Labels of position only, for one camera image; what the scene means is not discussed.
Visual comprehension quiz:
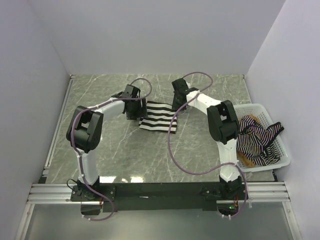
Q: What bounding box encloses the white plastic laundry basket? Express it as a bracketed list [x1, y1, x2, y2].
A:
[234, 103, 291, 172]

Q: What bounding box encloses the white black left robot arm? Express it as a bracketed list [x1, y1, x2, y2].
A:
[66, 84, 147, 201]

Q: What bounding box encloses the purple striped tank top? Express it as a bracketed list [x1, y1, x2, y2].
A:
[252, 117, 284, 167]

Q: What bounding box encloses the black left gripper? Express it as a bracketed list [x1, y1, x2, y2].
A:
[126, 98, 148, 121]

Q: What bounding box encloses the orange garment in basket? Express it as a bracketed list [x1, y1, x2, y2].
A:
[236, 114, 262, 168]

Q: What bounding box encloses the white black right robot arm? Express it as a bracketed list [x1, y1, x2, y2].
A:
[171, 78, 242, 200]

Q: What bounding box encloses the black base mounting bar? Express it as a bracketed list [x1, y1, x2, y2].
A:
[70, 182, 245, 213]

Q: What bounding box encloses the black white striped tank top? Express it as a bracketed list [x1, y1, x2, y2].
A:
[138, 100, 175, 133]

